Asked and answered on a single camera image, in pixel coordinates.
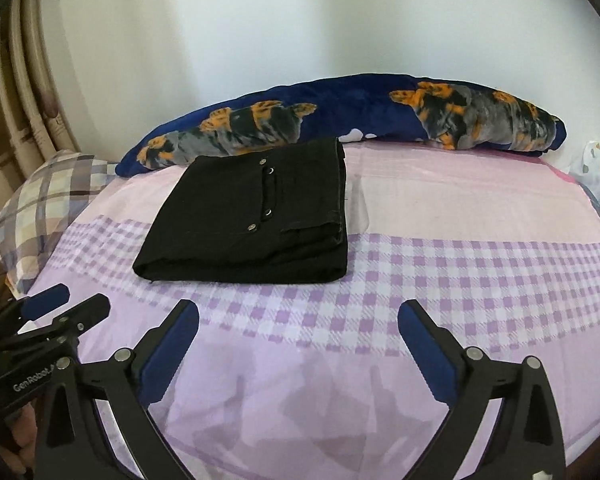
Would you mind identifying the plaid pillow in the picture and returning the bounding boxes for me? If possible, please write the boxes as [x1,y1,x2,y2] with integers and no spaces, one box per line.
[0,150,123,296]

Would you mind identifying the beige wooden headboard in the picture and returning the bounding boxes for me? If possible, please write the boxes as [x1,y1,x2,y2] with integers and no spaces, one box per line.
[0,0,81,221]

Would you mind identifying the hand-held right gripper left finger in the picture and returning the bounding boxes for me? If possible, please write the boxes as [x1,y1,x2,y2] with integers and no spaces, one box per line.
[32,299,201,480]

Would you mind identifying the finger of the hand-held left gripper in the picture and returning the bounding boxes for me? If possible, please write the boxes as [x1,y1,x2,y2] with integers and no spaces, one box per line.
[10,294,112,347]
[0,283,71,332]

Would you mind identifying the white dotted pillow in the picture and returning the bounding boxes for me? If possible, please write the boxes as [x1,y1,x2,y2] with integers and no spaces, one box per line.
[569,140,600,241]

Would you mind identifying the blue dog print blanket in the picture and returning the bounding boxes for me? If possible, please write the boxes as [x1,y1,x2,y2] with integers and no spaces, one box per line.
[117,74,568,178]

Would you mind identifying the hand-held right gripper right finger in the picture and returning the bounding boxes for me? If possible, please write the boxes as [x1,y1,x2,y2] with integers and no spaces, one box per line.
[397,300,567,480]

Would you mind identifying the black pants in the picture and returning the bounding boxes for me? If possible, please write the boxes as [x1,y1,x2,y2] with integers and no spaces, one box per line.
[132,138,349,285]

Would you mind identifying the pink checked bed sheet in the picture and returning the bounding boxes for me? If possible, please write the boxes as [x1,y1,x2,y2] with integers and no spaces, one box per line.
[17,137,600,480]

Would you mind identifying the person's left hand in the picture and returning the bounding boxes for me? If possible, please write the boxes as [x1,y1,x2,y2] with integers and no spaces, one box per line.
[0,402,38,468]

